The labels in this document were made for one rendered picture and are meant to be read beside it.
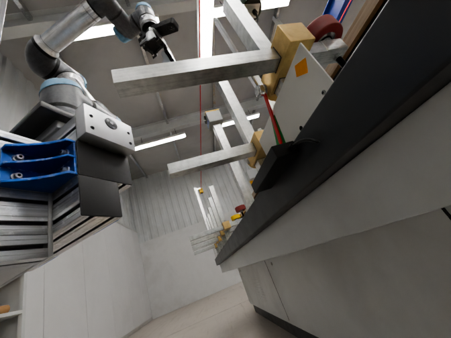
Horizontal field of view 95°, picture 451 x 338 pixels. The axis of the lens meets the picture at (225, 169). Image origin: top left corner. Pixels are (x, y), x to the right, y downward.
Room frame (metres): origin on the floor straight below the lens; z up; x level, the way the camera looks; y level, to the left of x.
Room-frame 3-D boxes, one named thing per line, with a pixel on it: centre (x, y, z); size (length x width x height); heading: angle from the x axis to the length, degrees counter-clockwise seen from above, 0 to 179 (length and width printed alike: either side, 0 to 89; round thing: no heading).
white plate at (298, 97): (0.36, -0.14, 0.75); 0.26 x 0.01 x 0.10; 16
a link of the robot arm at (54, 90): (0.46, 0.41, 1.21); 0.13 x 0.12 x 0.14; 169
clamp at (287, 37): (0.32, -0.19, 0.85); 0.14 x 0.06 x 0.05; 16
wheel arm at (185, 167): (0.53, -0.07, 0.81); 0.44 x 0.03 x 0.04; 106
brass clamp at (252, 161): (0.56, -0.11, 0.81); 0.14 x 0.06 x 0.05; 16
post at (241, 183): (0.83, -0.04, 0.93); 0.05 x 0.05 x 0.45; 16
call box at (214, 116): (0.83, -0.04, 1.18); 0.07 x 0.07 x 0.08; 16
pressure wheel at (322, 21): (0.33, -0.29, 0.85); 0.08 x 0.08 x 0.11
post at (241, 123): (0.58, -0.11, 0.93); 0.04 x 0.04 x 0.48; 16
